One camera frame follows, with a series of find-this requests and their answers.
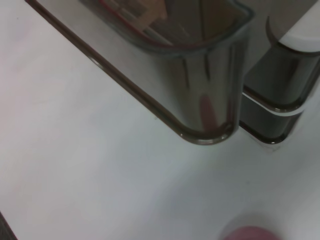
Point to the white plastic drawer cabinet frame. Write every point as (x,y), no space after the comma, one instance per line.
(305,37)

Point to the pink peach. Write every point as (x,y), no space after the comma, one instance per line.
(247,233)

